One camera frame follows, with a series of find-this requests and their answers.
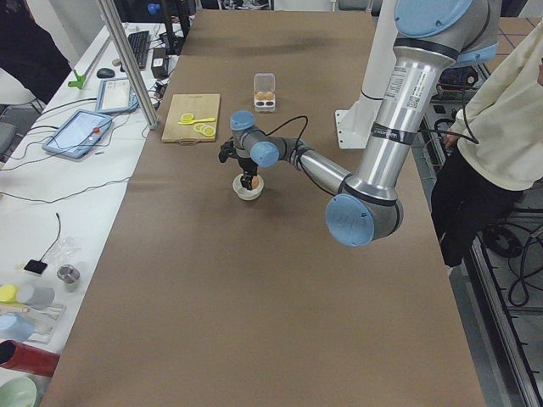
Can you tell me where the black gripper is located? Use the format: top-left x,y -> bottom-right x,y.
238,153 -> 258,190

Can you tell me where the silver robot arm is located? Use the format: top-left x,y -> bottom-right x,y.
219,1 -> 501,247

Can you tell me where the clear plastic egg box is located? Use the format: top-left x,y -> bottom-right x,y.
253,73 -> 277,113

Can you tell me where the white ceramic bowl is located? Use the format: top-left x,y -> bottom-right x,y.
232,174 -> 264,201

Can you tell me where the yellow plastic knife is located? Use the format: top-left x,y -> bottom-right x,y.
177,117 -> 216,125

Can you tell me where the wooden cutting board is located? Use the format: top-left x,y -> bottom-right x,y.
161,93 -> 221,145

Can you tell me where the lemon slice near knife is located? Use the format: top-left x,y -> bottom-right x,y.
179,113 -> 195,124

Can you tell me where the blue teach pendant far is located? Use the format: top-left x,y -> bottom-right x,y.
95,78 -> 138,114

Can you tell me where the blue teach pendant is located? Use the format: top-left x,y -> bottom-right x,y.
42,109 -> 113,159
95,78 -> 138,114

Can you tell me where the blue teach pendant near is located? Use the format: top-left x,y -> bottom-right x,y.
42,109 -> 113,159

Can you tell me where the black keyboard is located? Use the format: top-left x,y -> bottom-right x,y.
127,31 -> 149,70

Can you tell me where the black computer mouse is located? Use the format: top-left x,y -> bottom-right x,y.
96,68 -> 115,79

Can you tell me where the small metal cup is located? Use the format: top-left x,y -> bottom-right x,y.
57,265 -> 81,293

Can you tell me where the dark grey pad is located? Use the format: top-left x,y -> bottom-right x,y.
23,259 -> 48,276

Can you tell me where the grey cup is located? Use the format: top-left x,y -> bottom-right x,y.
16,285 -> 55,309

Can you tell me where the person in cream sweater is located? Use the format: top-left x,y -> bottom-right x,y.
431,25 -> 542,271

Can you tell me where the yellow cup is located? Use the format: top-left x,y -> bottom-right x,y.
0,284 -> 19,304

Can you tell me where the light blue cup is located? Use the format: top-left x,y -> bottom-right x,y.
0,313 -> 35,342

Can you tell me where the red bottle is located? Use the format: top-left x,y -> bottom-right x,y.
1,340 -> 60,377

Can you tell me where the pale green bowl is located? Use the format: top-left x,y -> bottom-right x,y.
0,376 -> 38,407

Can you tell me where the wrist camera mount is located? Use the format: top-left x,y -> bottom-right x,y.
218,139 -> 238,163

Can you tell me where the black camera cable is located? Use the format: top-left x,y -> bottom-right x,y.
231,114 -> 310,148

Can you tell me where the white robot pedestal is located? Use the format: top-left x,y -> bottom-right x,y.
335,0 -> 397,149

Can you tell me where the aluminium frame post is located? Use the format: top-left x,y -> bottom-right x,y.
96,0 -> 159,130

